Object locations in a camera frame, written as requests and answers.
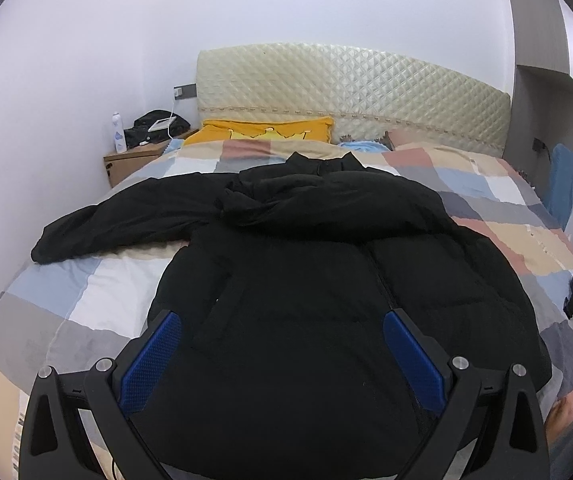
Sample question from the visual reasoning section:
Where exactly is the black puffer jacket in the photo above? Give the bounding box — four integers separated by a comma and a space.
32, 154, 551, 479

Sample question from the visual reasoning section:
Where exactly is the blue towel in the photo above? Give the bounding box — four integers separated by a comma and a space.
545, 143, 573, 230

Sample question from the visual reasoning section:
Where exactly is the checkered patchwork quilt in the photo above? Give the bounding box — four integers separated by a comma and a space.
0, 143, 573, 479

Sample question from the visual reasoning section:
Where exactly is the light blue pillow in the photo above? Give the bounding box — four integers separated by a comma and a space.
339, 140, 392, 153

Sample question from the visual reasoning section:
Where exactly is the wooden nightstand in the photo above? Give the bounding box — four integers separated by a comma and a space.
103, 129, 196, 188

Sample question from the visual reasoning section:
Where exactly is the cream quilted headboard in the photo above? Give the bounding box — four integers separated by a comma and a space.
195, 44, 511, 157

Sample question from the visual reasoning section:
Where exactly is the white spray bottle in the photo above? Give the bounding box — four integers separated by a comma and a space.
112, 113, 128, 154

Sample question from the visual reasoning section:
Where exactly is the yellow pillow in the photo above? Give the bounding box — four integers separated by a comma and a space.
183, 116, 334, 145

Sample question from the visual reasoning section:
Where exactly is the black bag on nightstand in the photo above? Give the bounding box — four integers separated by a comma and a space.
125, 110, 191, 150

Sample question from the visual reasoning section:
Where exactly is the grey wall cabinet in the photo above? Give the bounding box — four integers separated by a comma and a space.
503, 0, 573, 197

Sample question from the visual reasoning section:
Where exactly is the white charger cable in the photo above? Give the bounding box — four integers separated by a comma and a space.
146, 91, 182, 139

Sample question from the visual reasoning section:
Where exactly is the wall power outlet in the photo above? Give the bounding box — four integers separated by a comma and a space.
172, 84, 198, 101

